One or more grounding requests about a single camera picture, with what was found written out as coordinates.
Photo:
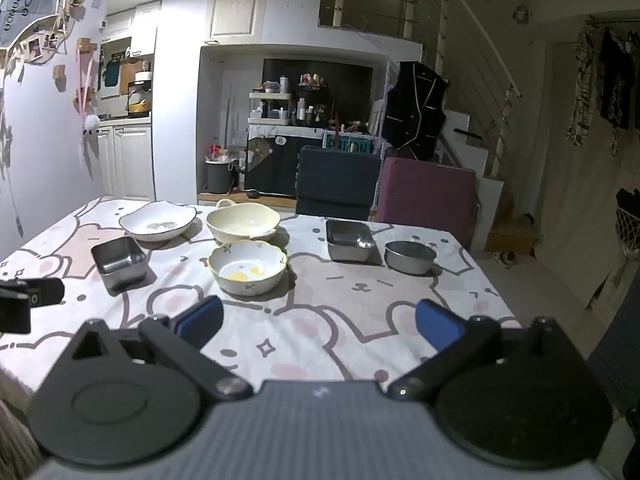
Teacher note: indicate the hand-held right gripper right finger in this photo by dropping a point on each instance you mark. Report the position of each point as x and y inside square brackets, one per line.
[437, 325]

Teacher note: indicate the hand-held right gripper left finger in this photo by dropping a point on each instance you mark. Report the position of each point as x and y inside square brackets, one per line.
[200, 317]

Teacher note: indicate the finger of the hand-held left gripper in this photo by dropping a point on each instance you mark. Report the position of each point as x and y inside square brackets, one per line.
[40, 291]

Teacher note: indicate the rectangular steel container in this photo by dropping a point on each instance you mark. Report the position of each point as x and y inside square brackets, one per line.
[350, 240]
[120, 260]

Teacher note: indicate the yellow-rimmed floral bowl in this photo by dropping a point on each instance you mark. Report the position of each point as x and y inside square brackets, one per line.
[247, 270]

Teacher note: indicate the round steel bowl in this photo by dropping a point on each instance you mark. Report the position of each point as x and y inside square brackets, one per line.
[409, 257]

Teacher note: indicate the cartoon bear printed tablecloth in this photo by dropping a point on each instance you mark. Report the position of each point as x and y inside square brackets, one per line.
[350, 310]

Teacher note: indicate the light shoe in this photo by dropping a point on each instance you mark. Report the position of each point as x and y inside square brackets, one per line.
[505, 257]

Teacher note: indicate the white dark-rimmed shallow bowl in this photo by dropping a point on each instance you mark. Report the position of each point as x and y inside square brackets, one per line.
[157, 222]

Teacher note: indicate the wooden-topped white drawer platform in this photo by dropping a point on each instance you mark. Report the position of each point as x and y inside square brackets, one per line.
[240, 201]

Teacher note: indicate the maroon chair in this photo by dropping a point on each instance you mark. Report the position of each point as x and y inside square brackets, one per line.
[425, 195]

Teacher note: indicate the grey trash can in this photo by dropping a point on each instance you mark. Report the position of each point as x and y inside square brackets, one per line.
[219, 177]

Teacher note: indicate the white base cabinets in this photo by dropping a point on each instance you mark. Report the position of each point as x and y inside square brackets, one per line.
[125, 160]

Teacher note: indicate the white staircase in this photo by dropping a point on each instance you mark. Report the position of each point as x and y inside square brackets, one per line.
[472, 160]

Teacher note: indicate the black printed cloth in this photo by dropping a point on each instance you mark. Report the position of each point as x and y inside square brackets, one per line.
[285, 170]

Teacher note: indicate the white fluffy ornament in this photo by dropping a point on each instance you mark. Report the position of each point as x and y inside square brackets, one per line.
[91, 123]

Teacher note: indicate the dark blue chair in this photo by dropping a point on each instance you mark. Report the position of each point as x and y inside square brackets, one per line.
[337, 180]

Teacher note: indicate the green sign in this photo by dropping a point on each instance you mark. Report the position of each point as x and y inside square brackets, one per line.
[350, 144]

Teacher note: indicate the pink ribbon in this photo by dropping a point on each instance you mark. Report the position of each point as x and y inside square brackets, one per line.
[84, 85]

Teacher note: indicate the white yellow countertop appliance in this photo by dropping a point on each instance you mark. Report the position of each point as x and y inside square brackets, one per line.
[139, 100]

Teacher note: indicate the net basket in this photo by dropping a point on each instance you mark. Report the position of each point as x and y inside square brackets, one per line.
[629, 225]

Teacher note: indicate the black jacket with white trim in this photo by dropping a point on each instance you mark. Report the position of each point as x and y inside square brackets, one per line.
[414, 110]

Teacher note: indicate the teal cutting board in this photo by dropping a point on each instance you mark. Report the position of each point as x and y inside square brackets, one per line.
[111, 72]

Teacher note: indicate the wooden cutting board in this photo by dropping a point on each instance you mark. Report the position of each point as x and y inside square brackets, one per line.
[131, 77]

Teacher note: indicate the patterned hanging garment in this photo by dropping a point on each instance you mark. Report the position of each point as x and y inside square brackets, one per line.
[582, 90]

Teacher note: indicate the white upper cabinets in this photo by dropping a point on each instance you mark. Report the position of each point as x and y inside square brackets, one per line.
[135, 25]

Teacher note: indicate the black hanging garment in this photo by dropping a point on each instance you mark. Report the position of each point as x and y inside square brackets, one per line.
[616, 80]

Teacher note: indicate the white panel door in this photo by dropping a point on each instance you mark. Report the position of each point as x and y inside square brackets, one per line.
[237, 12]

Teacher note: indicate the wall photo collage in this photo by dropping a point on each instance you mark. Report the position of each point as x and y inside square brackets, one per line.
[30, 10]

